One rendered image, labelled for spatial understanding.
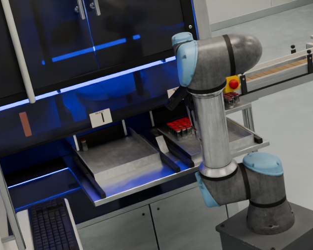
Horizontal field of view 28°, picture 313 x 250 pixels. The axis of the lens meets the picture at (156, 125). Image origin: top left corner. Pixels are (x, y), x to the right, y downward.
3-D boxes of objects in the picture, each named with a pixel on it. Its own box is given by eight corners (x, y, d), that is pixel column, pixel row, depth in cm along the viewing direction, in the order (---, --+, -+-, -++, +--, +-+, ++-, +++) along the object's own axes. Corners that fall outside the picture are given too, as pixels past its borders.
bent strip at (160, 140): (158, 151, 243) (155, 137, 241) (165, 148, 244) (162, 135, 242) (172, 162, 231) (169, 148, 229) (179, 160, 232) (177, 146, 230)
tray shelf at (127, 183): (62, 160, 257) (61, 156, 256) (213, 111, 276) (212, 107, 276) (95, 207, 214) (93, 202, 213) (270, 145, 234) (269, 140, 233)
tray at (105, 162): (73, 153, 257) (71, 145, 256) (131, 134, 265) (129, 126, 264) (96, 182, 227) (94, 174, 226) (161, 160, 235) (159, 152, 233)
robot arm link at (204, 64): (252, 207, 190) (232, 42, 163) (204, 218, 189) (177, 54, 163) (242, 185, 200) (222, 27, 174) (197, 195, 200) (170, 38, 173)
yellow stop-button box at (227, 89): (218, 90, 273) (215, 74, 270) (232, 85, 275) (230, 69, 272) (226, 93, 266) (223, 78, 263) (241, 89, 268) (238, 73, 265)
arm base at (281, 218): (304, 218, 196) (301, 191, 193) (272, 240, 188) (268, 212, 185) (269, 204, 208) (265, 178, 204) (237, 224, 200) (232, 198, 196)
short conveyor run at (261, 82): (215, 114, 279) (209, 81, 273) (200, 105, 292) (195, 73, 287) (342, 72, 298) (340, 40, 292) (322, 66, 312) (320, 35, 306)
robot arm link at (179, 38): (172, 40, 213) (168, 34, 221) (178, 70, 217) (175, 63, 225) (194, 34, 213) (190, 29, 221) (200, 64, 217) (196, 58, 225)
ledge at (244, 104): (211, 107, 282) (210, 103, 282) (236, 98, 286) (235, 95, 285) (225, 115, 270) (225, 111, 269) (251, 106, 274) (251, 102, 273)
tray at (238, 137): (158, 136, 257) (157, 128, 256) (214, 118, 264) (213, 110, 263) (192, 163, 227) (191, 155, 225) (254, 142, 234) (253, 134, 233)
